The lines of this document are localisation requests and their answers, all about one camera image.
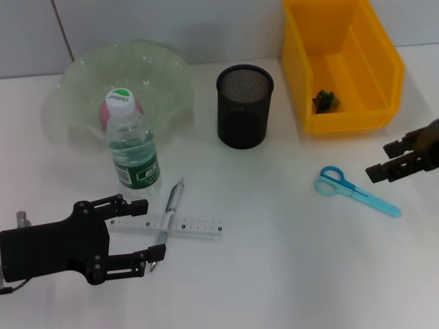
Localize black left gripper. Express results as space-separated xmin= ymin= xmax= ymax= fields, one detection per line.
xmin=0 ymin=194 xmax=167 ymax=285

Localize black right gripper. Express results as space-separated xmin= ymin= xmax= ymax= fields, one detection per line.
xmin=366 ymin=119 xmax=439 ymax=184

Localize blue plastic scissors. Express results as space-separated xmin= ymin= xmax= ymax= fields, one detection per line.
xmin=314 ymin=165 xmax=402 ymax=217

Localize clear green-label water bottle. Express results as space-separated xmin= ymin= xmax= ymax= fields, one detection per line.
xmin=104 ymin=88 xmax=163 ymax=199

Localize green plastic scrap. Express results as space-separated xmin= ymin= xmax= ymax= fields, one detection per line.
xmin=311 ymin=89 xmax=341 ymax=114

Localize pink peach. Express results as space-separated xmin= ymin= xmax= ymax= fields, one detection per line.
xmin=98 ymin=99 xmax=145 ymax=130

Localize silver ballpoint pen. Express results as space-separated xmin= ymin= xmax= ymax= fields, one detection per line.
xmin=148 ymin=177 xmax=186 ymax=273

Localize clear plastic ruler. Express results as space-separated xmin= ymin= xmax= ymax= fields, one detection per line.
xmin=109 ymin=215 xmax=224 ymax=241

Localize black mesh pen holder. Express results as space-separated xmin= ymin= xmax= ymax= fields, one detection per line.
xmin=215 ymin=64 xmax=275 ymax=150

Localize translucent green fruit plate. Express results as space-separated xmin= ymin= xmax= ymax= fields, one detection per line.
xmin=56 ymin=39 xmax=195 ymax=138

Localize yellow plastic bin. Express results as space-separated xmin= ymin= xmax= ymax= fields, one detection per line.
xmin=281 ymin=0 xmax=405 ymax=135

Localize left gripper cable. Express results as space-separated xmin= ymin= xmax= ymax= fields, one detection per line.
xmin=0 ymin=279 xmax=32 ymax=295

